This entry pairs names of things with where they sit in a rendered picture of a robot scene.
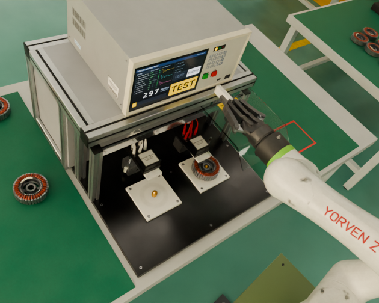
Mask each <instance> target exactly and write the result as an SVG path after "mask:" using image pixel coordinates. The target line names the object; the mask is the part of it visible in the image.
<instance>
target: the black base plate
mask: <svg viewBox="0 0 379 303"><path fill-rule="evenodd" d="M206 119H207V116H205V115H204V116H202V117H200V118H197V121H198V129H197V135H201V136H202V137H203V138H204V139H205V140H206V142H208V141H209V139H210V137H212V139H211V141H210V143H209V145H210V146H209V150H208V151H209V152H210V154H211V155H212V156H213V157H214V158H216V159H217V160H218V162H219V164H220V165H221V167H222V168H223V169H224V170H225V172H226V173H227V174H228V175H229V176H230V177H229V179H227V180H225V181H223V182H221V183H219V184H217V185H215V186H214V187H212V188H210V189H208V190H206V191H205V192H202V193H200V192H199V191H198V189H197V188H196V187H195V186H194V184H193V183H192V181H191V180H190V179H189V178H188V176H187V175H186V174H185V173H184V171H183V170H182V169H181V167H180V166H179V163H181V162H183V161H185V160H187V159H189V158H191V157H193V156H192V154H191V153H190V151H189V150H185V151H183V152H181V153H179V152H178V151H177V149H176V148H175V147H174V145H173V143H174V139H175V137H176V136H177V135H176V134H175V133H174V129H175V128H178V127H181V126H183V125H184V124H182V125H180V126H177V127H174V128H172V129H169V130H166V131H165V132H162V133H159V134H157V135H154V136H151V137H150V138H147V139H146V142H147V147H148V148H149V149H150V148H151V149H152V150H153V151H154V152H155V154H156V155H157V157H159V159H161V160H162V161H161V166H160V167H159V169H160V170H161V171H162V176H163V177H164V178H165V180H166V181H167V183H168V184H169V185H170V187H171V188H172V190H174V192H175V194H176V195H177V196H178V197H179V199H180V200H181V202H182V204H180V205H178V206H176V207H174V208H172V209H171V210H169V211H167V212H165V213H163V214H162V215H159V216H157V217H156V218H154V219H152V220H150V221H148V222H147V221H146V219H145V218H144V216H143V215H142V213H141V212H140V210H139V209H138V207H137V206H136V204H135V203H134V201H133V200H132V198H131V197H130V195H129V194H128V192H127V191H126V188H127V187H128V186H131V185H133V184H135V183H137V182H140V181H142V180H144V179H145V176H144V175H143V174H142V172H141V171H138V172H136V173H134V174H131V175H130V176H128V175H127V174H126V173H124V172H123V170H124V169H123V168H122V160H123V158H125V157H127V156H129V154H128V152H127V151H126V150H125V148H121V149H119V150H116V151H114V152H112V153H109V154H107V155H104V156H103V161H102V174H101V181H100V194H99V199H98V200H96V199H94V201H93V202H91V203H92V204H93V206H94V208H95V209H96V211H97V212H98V214H99V216H100V217H101V219H102V221H103V222H104V224H105V225H106V227H107V229H108V231H109V232H110V233H111V236H112V237H113V239H114V240H115V242H116V244H117V245H118V247H119V248H120V250H121V252H122V253H123V255H124V257H125V258H126V260H127V261H128V263H129V265H130V266H131V268H132V270H133V271H134V273H135V274H136V276H137V278H139V277H141V276H142V275H144V274H146V273H147V272H149V271H151V270H152V269H154V268H155V267H157V266H159V265H160V264H162V263H163V262H165V261H167V260H168V259H170V258H172V257H173V256H175V255H176V254H178V253H180V252H181V251H183V250H184V249H186V248H188V247H189V246H191V245H192V244H194V243H196V242H197V241H199V240H200V239H203V238H204V237H205V236H207V235H209V234H210V233H212V232H213V231H215V230H217V229H218V228H220V227H222V226H223V225H225V224H227V223H228V222H230V221H231V220H233V219H235V218H236V217H238V216H239V215H241V214H243V213H244V212H246V211H248V210H249V209H251V208H252V207H254V206H256V205H257V204H259V203H261V202H262V201H263V200H266V199H267V198H269V197H270V196H271V194H270V193H269V192H268V191H267V189H266V187H265V184H264V182H263V181H262V180H261V178H260V177H259V176H258V175H257V174H256V173H255V172H254V171H253V169H252V168H251V167H249V168H247V169H245V170H244V171H243V170H242V168H241V163H240V160H239V154H238V152H237V151H236V150H235V149H234V148H233V146H232V145H231V144H230V143H229V142H228V140H225V141H224V142H222V138H221V139H220V138H219V136H220V133H221V132H220V131H219V130H218V129H217V128H216V127H215V126H214V125H213V124H211V125H210V126H209V125H208V123H207V122H206ZM88 171H89V160H88V161H87V163H86V178H84V179H83V178H82V177H81V180H78V182H79V183H80V185H81V186H82V188H83V190H84V191H85V193H86V194H87V196H88Z"/></svg>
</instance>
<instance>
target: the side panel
mask: <svg viewBox="0 0 379 303"><path fill-rule="evenodd" d="M25 58H26V66H27V71H28V80H29V88H30V93H31V101H32V110H33V115H34V119H35V121H36V123H37V124H38V126H39V128H40V129H41V131H42V132H43V134H44V136H45V137H46V139H47V141H48V143H49V144H50V146H51V147H52V149H53V151H54V152H55V154H56V156H57V158H58V159H59V161H60V162H61V164H62V166H64V169H65V170H66V169H68V166H67V134H66V115H65V114H64V112H63V110H62V109H61V108H60V106H59V104H58V103H57V101H56V100H55V99H54V97H53V95H52V94H51V92H50V91H49V89H48V88H47V86H46V85H45V83H44V82H43V80H42V78H41V77H40V75H39V74H38V73H37V71H36V69H35V68H34V66H33V65H32V63H31V62H30V60H29V59H28V57H27V56H26V54H25Z"/></svg>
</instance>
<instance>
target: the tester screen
mask: <svg viewBox="0 0 379 303"><path fill-rule="evenodd" d="M205 55H206V51H205V52H201V53H198V54H194V55H190V56H187V57H183V58H179V59H176V60H173V61H169V62H166V63H162V64H158V65H155V66H151V67H147V68H145V69H141V70H137V71H136V76H135V83H134V90H133V95H132V102H131V109H130V110H132V109H135V108H139V107H141V106H144V105H148V104H150V103H153V102H156V101H159V100H162V99H165V98H168V97H171V96H174V95H176V94H179V93H176V94H173V95H171V96H168V94H169V91H170V87H171V84H175V83H177V82H180V81H184V80H187V79H190V78H193V77H196V76H199V73H197V74H195V75H191V76H188V77H185V78H182V79H178V80H176V81H173V76H174V74H175V73H179V72H182V71H185V70H189V69H192V68H195V67H198V66H201V67H202V64H203V60H204V58H205ZM200 69H201V68H200ZM199 72H200V71H199ZM194 87H195V86H194ZM158 88H160V90H159V94H156V95H154V96H150V97H147V98H144V99H142V96H143V93H146V92H148V91H152V90H155V89H158ZM192 89H194V88H191V89H189V90H192ZM185 91H188V90H185ZM185 91H182V92H180V93H183V92H185ZM164 93H166V96H165V97H162V98H159V99H156V100H153V101H151V102H147V103H144V104H142V105H138V106H135V107H132V104H133V103H137V102H140V101H142V100H146V99H149V98H151V97H155V96H158V95H160V94H164Z"/></svg>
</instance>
